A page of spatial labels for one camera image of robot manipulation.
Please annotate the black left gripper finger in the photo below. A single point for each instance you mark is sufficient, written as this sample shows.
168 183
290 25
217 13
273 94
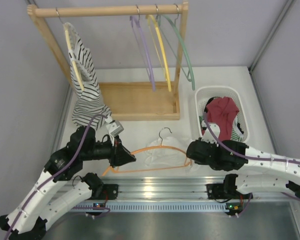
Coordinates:
126 159
120 150

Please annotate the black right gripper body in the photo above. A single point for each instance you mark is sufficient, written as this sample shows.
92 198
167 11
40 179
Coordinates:
211 164

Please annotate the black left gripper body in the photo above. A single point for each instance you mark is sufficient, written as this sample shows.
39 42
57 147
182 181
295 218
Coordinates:
115 154

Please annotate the orange plastic hanger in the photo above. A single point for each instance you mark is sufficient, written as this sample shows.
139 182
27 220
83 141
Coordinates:
163 133

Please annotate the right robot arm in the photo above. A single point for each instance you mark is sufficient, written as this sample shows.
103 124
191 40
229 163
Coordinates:
248 170

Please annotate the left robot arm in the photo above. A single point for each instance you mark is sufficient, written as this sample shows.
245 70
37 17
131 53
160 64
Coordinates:
37 213

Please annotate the black white striped tank top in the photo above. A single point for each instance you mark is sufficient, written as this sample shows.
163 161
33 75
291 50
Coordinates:
90 101

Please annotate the yellow plastic hanger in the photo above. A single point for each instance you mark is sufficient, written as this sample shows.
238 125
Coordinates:
159 48

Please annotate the purple plastic hanger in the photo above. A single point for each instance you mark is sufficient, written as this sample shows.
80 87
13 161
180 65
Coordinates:
134 22

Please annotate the cream plastic hanger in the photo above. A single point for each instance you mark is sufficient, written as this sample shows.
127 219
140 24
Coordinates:
72 58

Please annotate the green plastic hanger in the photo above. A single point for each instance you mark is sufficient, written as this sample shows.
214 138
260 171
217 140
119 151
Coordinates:
189 74

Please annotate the red garment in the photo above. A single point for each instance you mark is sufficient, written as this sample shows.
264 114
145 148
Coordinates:
225 115

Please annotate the white perforated laundry basket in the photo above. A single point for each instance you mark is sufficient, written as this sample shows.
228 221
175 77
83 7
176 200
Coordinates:
199 101

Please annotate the wooden clothes rack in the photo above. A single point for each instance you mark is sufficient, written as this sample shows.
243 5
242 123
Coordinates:
129 101

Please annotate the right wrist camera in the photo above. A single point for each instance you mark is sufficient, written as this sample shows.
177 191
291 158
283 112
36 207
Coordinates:
210 132

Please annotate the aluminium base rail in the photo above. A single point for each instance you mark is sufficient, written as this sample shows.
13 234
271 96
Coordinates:
196 188

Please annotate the grey slotted cable duct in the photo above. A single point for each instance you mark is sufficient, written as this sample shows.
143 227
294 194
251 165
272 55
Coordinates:
158 207

